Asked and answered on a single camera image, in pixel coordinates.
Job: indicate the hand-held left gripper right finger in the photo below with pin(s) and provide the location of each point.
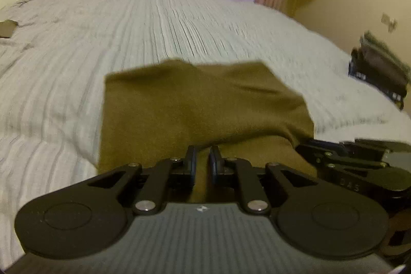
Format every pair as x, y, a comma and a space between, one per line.
214, 168

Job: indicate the pile of dark clothes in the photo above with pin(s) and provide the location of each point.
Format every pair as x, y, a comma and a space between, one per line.
379, 68

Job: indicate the khaki grey garment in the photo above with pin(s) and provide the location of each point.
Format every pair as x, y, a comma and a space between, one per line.
8, 29

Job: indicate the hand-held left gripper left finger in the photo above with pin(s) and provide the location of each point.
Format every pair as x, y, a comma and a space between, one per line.
192, 168

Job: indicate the brown turtleneck top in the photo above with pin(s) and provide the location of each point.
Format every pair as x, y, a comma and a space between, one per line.
192, 107

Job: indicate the bed with striped sheet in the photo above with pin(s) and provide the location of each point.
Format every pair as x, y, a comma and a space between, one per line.
96, 36

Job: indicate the wall socket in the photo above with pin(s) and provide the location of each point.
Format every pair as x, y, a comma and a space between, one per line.
389, 22

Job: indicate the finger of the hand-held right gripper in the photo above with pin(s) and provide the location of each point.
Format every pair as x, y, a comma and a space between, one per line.
369, 147
337, 165

